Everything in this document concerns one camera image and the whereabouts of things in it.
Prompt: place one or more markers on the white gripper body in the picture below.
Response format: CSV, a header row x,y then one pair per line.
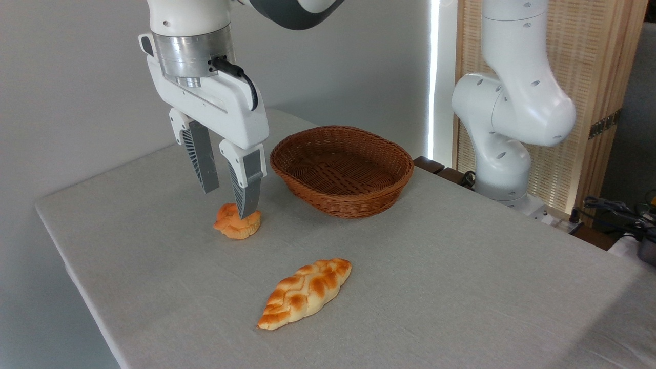
x,y
225,110

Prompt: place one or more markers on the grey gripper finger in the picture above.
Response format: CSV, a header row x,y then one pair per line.
x,y
202,159
250,189

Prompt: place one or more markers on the small round flower-shaped bread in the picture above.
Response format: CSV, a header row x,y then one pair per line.
x,y
233,228

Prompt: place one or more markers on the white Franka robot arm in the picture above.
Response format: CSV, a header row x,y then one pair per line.
x,y
512,102

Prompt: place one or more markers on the brown oval wicker basket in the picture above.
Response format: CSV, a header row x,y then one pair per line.
x,y
341,177

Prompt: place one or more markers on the long braided bread loaf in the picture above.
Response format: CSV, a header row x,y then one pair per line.
x,y
305,294

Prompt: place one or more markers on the grey tablecloth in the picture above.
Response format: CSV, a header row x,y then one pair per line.
x,y
410,287

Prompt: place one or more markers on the black metal screen hinge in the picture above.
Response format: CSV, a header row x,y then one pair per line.
x,y
605,124

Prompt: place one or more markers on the wooden bamboo folding screen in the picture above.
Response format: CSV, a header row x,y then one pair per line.
x,y
594,77

